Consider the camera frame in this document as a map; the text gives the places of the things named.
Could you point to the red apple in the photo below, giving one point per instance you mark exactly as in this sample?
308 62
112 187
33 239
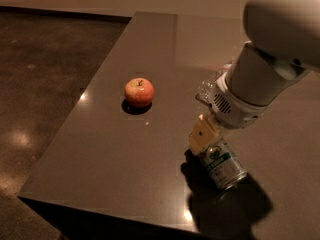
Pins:
139 92

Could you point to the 7up soda can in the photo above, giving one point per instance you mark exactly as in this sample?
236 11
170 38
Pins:
222 165

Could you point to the clear plastic water bottle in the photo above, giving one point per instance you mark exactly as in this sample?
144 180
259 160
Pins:
209 84

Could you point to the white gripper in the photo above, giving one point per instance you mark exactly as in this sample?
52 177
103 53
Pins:
233 110

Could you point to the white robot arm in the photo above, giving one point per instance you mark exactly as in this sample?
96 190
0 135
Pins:
283 46

